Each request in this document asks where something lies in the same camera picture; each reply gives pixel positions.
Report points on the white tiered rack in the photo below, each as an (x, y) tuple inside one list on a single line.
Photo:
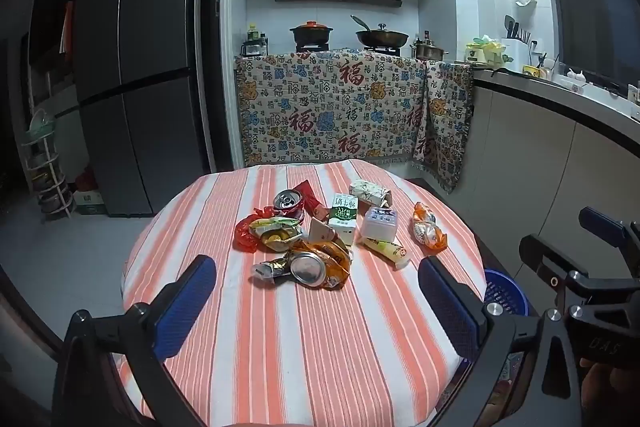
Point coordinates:
[(45, 167)]

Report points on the floral paper box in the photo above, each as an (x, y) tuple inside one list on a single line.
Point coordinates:
[(367, 192)]

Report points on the dark red triangular packet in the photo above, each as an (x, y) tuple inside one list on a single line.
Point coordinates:
[(311, 202)]

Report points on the orange snack packet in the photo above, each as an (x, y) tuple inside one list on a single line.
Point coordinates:
[(427, 232)]

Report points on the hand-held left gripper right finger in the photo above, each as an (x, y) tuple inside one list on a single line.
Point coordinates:
[(445, 302)]

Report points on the green yellow container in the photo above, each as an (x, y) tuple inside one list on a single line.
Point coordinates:
[(480, 52)]

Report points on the cardboard box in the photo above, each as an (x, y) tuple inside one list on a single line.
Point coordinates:
[(90, 202)]

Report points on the glass wok lid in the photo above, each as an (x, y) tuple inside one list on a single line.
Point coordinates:
[(382, 29)]

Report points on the red foil wrapper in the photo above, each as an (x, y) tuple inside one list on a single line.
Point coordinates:
[(245, 234)]

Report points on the silver foil wrapper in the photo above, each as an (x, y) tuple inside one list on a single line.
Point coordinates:
[(267, 268)]

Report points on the orange striped tablecloth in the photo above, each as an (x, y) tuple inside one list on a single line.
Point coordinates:
[(280, 347)]

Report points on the red bag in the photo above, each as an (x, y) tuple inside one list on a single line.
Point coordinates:
[(87, 179)]

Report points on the crushed gold can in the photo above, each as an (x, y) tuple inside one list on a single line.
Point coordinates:
[(310, 267)]

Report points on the yellow tube packet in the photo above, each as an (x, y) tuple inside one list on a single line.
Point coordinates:
[(387, 249)]

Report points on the small printed cloth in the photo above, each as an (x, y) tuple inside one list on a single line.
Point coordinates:
[(445, 122)]

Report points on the oil bottle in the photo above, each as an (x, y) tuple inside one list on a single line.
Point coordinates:
[(252, 32)]

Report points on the beige lower cabinets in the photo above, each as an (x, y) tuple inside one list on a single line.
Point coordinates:
[(530, 147)]

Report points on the green white milk carton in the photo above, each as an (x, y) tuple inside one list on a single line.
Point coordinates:
[(344, 222)]

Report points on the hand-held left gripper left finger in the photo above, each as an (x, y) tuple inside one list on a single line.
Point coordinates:
[(185, 307)]

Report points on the crushed red can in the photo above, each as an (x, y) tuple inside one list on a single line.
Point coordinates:
[(289, 202)]

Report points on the yellow green snack packet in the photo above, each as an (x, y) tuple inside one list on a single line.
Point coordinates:
[(275, 232)]

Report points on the grey refrigerator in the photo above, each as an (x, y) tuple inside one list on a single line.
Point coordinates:
[(140, 82)]

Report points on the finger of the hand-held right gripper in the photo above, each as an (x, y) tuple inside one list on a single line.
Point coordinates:
[(602, 222), (542, 254)]

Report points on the black clay pot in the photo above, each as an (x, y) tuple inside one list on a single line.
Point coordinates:
[(311, 34)]

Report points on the dark wok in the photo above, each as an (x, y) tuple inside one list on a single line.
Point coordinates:
[(382, 39)]

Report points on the large printed cloth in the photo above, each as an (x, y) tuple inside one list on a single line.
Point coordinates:
[(310, 107)]

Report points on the brown cardboard piece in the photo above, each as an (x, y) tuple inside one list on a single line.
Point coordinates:
[(320, 232)]

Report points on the blue plastic basket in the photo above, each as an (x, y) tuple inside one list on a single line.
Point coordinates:
[(505, 292)]

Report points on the steel pot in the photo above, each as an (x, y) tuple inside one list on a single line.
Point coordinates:
[(429, 52)]

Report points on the black spatula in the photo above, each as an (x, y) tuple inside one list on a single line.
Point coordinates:
[(509, 24)]

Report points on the gas stove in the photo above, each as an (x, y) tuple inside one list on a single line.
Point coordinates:
[(345, 49)]

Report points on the white utensil holder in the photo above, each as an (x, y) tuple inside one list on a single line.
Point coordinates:
[(515, 54)]

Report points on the dark condiment holder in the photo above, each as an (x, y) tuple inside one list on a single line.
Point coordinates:
[(255, 48)]

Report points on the person's right hand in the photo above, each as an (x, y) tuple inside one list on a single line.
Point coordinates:
[(605, 387)]

